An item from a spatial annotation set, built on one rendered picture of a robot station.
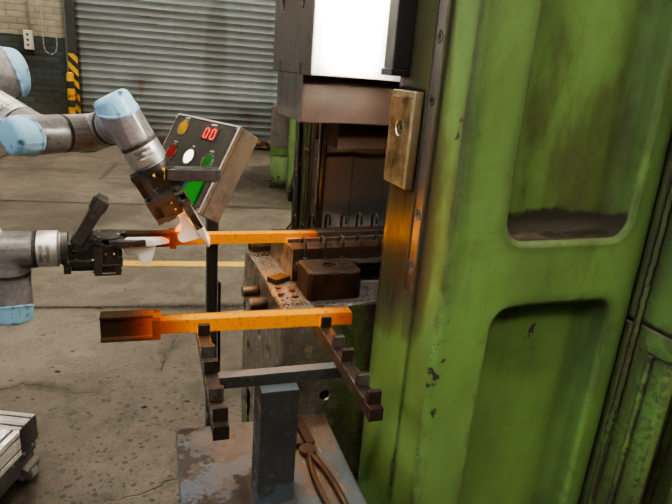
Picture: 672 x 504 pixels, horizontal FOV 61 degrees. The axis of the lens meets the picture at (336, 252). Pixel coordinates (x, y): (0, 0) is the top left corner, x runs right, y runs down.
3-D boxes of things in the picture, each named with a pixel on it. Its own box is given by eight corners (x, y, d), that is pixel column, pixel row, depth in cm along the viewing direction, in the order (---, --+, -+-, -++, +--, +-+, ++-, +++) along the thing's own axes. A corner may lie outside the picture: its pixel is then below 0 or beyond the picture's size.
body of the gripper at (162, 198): (158, 219, 126) (128, 171, 121) (193, 200, 127) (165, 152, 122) (161, 228, 119) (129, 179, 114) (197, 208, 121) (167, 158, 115)
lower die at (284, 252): (291, 281, 130) (293, 245, 127) (270, 253, 147) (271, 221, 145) (451, 271, 144) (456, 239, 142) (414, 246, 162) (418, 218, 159)
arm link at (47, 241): (38, 225, 118) (34, 237, 111) (63, 225, 120) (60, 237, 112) (41, 260, 120) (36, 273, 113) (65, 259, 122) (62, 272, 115)
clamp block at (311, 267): (307, 302, 119) (309, 273, 117) (296, 287, 126) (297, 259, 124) (360, 298, 123) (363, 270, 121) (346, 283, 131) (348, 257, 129)
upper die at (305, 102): (300, 122, 118) (302, 74, 116) (276, 112, 136) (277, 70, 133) (472, 129, 133) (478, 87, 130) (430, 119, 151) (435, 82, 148)
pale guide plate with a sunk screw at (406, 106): (403, 190, 102) (414, 92, 97) (382, 179, 110) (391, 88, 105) (413, 189, 103) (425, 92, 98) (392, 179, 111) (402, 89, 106)
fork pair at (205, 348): (204, 374, 83) (204, 362, 82) (201, 355, 88) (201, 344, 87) (353, 361, 90) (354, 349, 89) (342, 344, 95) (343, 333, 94)
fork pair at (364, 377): (212, 422, 72) (212, 409, 72) (208, 398, 77) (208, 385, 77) (381, 403, 79) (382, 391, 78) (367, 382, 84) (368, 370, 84)
